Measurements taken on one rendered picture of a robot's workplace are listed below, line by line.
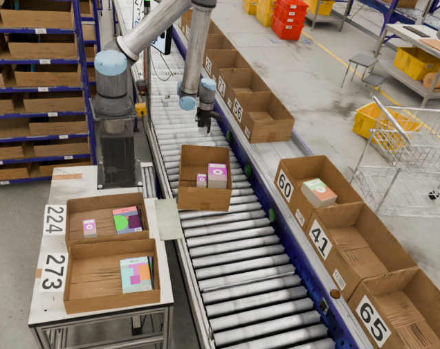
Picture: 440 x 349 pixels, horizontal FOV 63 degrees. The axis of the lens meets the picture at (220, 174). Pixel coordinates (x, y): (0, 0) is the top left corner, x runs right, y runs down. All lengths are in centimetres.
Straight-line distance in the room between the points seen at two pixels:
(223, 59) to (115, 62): 169
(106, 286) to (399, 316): 125
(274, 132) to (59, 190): 135
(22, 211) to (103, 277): 162
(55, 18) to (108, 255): 157
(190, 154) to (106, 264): 87
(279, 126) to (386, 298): 121
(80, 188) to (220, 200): 80
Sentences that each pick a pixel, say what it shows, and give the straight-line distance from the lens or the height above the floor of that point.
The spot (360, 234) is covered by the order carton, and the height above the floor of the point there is 89.
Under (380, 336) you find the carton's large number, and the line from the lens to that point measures 158.
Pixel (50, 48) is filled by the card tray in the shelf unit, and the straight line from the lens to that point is 278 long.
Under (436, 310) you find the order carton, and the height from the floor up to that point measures 97.
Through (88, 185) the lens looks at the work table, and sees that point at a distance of 222.
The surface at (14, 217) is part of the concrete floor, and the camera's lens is 323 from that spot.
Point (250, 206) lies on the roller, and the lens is 212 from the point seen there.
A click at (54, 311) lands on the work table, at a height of 75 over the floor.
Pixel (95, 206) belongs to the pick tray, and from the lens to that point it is 203.
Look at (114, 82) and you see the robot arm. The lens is 186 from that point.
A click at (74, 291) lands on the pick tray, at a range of 174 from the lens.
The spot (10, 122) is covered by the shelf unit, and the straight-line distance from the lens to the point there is 331.
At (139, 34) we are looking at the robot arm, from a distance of 197.
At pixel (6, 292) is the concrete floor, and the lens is 279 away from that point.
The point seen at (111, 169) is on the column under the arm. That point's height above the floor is 86.
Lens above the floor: 219
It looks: 39 degrees down
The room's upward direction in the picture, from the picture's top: 8 degrees clockwise
